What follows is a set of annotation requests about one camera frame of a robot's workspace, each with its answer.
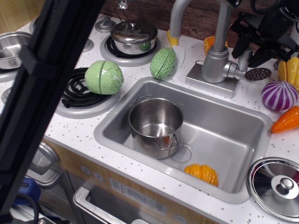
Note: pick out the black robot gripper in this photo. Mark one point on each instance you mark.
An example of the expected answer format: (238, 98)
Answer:
(269, 32)

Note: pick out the silver faucet lever handle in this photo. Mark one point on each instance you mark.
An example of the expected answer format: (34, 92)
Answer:
(244, 59)

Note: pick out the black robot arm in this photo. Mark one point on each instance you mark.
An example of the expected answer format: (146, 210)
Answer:
(290, 8)

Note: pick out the yellow toy bell pepper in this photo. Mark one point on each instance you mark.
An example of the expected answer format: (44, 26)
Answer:
(289, 71)

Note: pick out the orange toy fruit piece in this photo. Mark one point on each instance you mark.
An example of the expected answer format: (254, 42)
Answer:
(208, 43)

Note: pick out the silver toy faucet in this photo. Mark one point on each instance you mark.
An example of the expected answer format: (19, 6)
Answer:
(217, 74)

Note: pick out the purple toy onion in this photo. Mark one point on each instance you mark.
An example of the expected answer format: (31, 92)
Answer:
(279, 95)

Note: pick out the orange toy carrot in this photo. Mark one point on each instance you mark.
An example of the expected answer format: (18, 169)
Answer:
(287, 121)

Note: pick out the green toy bitter melon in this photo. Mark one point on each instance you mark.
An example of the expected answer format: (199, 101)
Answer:
(162, 63)

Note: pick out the grey toy sink basin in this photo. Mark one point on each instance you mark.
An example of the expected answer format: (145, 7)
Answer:
(229, 138)

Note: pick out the lidded steel pot on burner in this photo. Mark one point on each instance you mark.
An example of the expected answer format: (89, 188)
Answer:
(134, 37)

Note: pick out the steel pot in sink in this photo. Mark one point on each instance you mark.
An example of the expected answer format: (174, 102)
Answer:
(155, 127)

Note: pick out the orange toy pumpkin half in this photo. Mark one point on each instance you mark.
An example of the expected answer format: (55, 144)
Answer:
(203, 172)

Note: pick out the steel pot lid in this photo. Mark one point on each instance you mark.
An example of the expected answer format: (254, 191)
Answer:
(273, 182)

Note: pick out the grey stove knob rear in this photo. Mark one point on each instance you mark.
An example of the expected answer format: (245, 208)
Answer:
(105, 25)

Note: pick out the grey stove knob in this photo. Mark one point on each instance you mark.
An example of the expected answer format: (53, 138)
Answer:
(105, 25)
(88, 46)

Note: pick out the green toy cabbage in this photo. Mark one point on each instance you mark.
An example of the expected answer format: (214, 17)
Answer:
(104, 78)

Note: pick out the grey stove knob middle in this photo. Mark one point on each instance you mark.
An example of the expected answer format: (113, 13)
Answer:
(88, 46)

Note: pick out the black front coil burner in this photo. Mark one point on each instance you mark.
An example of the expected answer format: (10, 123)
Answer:
(76, 93)

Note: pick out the silver oven dial knob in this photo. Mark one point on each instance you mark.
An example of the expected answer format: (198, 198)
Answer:
(44, 156)

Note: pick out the steel bowl at left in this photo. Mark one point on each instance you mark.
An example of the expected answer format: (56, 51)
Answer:
(10, 46)

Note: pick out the blue clamp tool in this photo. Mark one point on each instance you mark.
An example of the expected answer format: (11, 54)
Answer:
(28, 191)

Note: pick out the yellow handled toy knife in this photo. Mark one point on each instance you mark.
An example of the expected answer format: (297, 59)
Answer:
(179, 51)

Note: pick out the wire whisk utensil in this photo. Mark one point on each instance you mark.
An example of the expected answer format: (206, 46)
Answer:
(122, 6)

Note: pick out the black foreground camera post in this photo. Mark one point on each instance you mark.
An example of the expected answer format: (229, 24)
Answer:
(46, 65)

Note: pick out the silver oven door handle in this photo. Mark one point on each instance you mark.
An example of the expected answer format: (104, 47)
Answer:
(80, 200)

